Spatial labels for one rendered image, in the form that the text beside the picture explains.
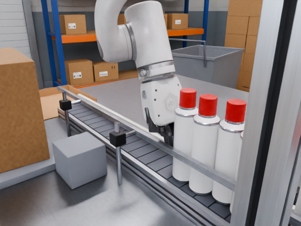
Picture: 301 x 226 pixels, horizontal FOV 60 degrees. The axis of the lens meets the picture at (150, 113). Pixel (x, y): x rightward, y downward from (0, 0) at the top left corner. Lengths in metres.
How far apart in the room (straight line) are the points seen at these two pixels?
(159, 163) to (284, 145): 0.44
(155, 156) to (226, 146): 0.25
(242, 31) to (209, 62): 1.58
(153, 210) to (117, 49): 0.35
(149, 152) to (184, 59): 2.16
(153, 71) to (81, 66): 3.54
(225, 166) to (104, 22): 0.35
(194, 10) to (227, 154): 5.73
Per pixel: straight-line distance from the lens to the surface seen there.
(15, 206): 0.68
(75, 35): 3.92
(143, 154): 0.70
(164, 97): 0.57
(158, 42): 0.57
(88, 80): 4.15
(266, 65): 0.24
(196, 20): 6.20
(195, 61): 2.75
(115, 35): 0.54
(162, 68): 0.56
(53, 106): 1.23
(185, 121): 0.52
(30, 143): 0.75
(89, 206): 0.62
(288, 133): 0.25
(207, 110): 0.49
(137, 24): 0.57
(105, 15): 0.52
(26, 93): 0.70
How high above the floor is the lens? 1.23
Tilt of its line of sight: 22 degrees down
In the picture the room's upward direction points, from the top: straight up
